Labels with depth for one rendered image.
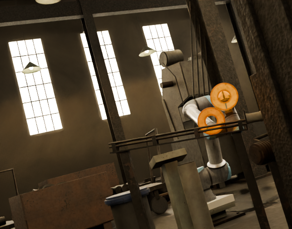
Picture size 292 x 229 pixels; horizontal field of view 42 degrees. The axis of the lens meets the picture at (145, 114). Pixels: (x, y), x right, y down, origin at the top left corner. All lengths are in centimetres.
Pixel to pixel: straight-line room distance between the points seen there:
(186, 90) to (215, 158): 472
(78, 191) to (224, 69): 270
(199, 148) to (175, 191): 282
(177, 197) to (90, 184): 168
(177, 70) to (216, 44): 245
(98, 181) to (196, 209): 187
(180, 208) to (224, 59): 333
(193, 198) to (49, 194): 189
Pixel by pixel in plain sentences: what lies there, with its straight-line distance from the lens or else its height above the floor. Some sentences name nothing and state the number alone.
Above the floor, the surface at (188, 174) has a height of 45.
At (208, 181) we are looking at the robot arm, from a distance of 315.
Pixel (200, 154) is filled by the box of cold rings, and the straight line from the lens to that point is 534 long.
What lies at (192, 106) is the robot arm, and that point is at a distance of 287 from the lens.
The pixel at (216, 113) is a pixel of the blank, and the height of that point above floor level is 75.
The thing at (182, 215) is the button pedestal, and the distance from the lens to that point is 260.
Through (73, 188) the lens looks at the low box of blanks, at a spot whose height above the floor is 54.
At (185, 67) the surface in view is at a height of 226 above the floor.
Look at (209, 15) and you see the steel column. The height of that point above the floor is 237.
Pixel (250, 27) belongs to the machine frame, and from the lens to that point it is 196.
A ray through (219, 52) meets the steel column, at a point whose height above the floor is 182.
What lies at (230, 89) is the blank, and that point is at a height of 85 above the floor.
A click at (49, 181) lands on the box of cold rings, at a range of 558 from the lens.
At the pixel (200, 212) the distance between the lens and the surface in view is 245.
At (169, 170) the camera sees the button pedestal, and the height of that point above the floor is 50.
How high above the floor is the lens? 58
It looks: 7 degrees up
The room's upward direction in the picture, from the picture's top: 15 degrees counter-clockwise
